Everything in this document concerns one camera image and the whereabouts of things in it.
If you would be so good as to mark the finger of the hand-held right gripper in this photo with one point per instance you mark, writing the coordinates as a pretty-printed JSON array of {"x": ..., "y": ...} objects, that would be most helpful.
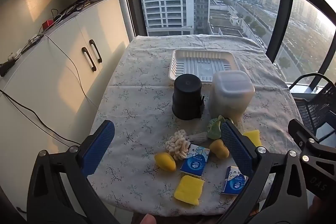
[
  {"x": 326, "y": 124},
  {"x": 317, "y": 161}
]

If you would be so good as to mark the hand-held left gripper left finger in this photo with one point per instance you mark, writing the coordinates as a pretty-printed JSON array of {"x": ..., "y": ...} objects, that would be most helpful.
[{"x": 99, "y": 150}]

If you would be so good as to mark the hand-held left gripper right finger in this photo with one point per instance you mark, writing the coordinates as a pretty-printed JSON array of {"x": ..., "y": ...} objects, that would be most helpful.
[{"x": 236, "y": 150}]

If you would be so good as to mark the yellow sponge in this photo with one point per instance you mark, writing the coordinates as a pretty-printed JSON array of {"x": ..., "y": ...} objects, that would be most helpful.
[
  {"x": 253, "y": 136},
  {"x": 187, "y": 190}
]

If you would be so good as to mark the green cloth toy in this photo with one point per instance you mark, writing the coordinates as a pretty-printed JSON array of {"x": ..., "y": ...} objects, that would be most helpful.
[{"x": 214, "y": 129}]

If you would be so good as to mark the blue white tissue pack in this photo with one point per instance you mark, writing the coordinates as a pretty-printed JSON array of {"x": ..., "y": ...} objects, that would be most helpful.
[
  {"x": 233, "y": 182},
  {"x": 194, "y": 163}
]

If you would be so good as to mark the translucent plastic container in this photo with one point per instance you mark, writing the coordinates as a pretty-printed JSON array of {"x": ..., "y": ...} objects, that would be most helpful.
[{"x": 231, "y": 92}]

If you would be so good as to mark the white plastic tray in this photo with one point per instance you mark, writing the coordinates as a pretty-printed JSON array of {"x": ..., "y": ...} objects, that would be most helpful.
[{"x": 202, "y": 64}]

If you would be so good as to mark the person's left hand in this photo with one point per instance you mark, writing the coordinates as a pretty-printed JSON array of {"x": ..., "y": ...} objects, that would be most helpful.
[{"x": 148, "y": 219}]

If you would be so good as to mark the black mesh chair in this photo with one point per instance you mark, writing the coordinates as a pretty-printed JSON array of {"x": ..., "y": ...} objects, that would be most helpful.
[{"x": 315, "y": 108}]

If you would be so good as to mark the floral tablecloth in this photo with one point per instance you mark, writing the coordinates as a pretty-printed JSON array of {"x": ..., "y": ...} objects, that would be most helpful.
[{"x": 147, "y": 98}]

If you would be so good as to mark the black plastic cup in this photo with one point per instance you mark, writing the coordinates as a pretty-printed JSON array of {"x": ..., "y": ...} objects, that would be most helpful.
[{"x": 186, "y": 98}]

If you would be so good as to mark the white cabinet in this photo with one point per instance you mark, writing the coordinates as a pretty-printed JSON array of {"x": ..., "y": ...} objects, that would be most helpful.
[{"x": 52, "y": 82}]

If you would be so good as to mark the black plug adapter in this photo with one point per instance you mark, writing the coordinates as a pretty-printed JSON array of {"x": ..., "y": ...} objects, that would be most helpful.
[{"x": 5, "y": 67}]

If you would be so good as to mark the small red box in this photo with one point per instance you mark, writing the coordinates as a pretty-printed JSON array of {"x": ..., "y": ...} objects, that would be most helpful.
[{"x": 48, "y": 25}]

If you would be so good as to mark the black window frame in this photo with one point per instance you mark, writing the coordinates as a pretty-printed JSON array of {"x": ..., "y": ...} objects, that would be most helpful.
[{"x": 283, "y": 16}]

